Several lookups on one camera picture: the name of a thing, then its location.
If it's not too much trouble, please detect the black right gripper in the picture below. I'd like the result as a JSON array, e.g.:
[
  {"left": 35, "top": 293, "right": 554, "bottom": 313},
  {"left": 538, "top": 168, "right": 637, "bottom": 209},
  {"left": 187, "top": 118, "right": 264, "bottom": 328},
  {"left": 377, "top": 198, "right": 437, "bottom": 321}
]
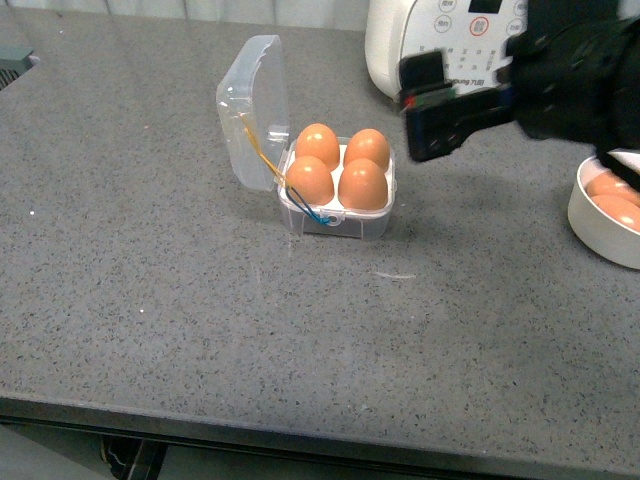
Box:
[{"left": 399, "top": 1, "right": 639, "bottom": 162}]

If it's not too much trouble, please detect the clear plastic egg box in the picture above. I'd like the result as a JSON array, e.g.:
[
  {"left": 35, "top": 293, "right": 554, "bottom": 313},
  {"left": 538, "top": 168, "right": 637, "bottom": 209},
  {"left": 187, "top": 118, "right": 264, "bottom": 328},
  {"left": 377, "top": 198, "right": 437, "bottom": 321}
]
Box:
[{"left": 216, "top": 35, "right": 396, "bottom": 240}]

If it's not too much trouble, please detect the white Joyoung blender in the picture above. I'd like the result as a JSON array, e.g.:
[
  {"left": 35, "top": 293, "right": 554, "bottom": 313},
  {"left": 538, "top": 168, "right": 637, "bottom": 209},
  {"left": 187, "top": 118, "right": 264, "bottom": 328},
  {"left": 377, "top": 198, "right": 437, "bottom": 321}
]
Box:
[{"left": 365, "top": 0, "right": 528, "bottom": 99}]

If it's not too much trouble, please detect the grey curtain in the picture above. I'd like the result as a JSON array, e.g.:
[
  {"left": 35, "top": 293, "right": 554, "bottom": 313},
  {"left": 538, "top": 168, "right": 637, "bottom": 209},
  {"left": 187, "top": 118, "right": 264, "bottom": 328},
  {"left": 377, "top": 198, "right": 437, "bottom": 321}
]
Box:
[{"left": 1, "top": 0, "right": 369, "bottom": 31}]

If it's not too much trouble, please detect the blue rubber band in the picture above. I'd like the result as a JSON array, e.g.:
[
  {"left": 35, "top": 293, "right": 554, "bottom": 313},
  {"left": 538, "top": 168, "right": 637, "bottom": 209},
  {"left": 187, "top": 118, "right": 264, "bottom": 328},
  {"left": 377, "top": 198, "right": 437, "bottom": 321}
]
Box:
[{"left": 285, "top": 186, "right": 337, "bottom": 225}]

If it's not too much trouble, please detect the yellow rubber band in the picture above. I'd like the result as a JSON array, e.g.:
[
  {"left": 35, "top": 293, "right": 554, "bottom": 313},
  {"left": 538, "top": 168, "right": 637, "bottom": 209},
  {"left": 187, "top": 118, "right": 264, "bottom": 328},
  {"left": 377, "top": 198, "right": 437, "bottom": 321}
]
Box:
[{"left": 240, "top": 113, "right": 287, "bottom": 188}]

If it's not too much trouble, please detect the white round bowl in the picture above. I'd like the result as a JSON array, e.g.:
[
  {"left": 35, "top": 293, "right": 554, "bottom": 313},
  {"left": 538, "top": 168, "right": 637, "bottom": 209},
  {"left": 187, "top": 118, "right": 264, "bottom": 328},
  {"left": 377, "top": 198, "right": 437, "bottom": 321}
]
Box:
[{"left": 567, "top": 156, "right": 639, "bottom": 270}]

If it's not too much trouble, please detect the grey-green rack at left edge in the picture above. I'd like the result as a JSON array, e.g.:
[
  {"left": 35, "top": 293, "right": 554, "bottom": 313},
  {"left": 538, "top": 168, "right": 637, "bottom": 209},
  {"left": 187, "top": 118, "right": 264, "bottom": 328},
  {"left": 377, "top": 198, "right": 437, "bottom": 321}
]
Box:
[{"left": 0, "top": 45, "right": 40, "bottom": 90}]

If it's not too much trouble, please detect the black table leg frame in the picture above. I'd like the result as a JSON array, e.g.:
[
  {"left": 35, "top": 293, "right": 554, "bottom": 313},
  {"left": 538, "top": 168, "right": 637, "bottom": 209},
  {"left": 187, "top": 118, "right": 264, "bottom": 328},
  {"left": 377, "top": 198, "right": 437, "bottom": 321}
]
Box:
[{"left": 100, "top": 435, "right": 168, "bottom": 480}]

